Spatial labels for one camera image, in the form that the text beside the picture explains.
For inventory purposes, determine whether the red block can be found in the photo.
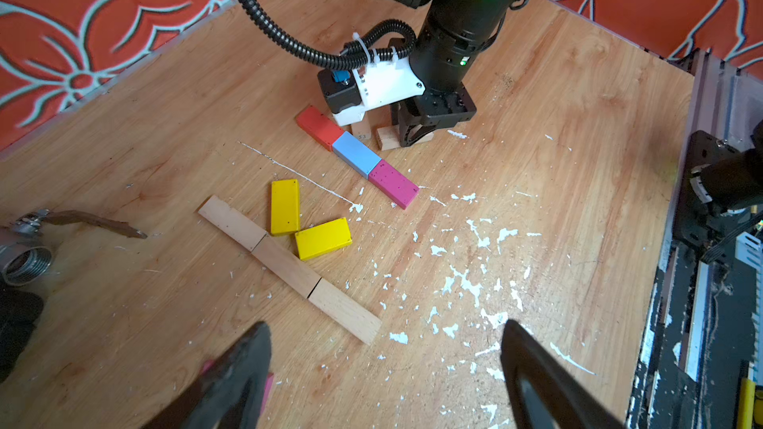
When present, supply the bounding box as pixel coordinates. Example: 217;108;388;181
295;105;345;152

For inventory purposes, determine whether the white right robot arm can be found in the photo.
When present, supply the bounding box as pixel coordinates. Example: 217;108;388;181
358;0;529;147

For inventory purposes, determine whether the blue block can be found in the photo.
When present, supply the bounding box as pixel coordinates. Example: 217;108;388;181
332;131;382;179

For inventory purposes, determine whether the black plastic tool case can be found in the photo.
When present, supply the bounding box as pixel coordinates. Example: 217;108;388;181
0;286;45;383

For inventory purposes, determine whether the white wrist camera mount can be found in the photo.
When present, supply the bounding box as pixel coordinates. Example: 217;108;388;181
318;58;425;126

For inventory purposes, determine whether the pale wooden block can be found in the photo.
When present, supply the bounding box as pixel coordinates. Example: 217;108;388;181
350;116;373;142

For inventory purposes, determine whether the yellow block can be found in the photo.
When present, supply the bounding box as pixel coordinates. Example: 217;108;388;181
270;179;301;236
295;218;353;261

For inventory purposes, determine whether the natural wooden block angled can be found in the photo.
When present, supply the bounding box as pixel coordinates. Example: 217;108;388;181
308;279;382;345

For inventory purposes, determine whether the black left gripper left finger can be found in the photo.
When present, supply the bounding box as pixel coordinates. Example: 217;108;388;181
144;321;272;428

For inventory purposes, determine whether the magenta block front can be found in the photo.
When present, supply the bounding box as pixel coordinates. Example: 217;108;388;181
200;359;274;413

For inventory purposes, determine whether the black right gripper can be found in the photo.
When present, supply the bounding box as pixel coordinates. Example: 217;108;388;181
391;83;477;147

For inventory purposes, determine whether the magenta block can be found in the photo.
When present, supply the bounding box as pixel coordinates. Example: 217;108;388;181
200;359;274;413
368;160;420;210

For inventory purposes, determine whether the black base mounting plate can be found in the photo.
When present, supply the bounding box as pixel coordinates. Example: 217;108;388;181
625;131;762;428

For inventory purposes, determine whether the engraved wooden block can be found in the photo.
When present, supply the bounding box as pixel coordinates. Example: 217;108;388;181
374;125;401;151

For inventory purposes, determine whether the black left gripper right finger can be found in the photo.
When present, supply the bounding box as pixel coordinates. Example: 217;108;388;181
501;320;623;428

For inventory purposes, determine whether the metal ball valve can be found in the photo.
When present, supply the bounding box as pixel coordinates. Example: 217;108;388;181
1;209;148;287

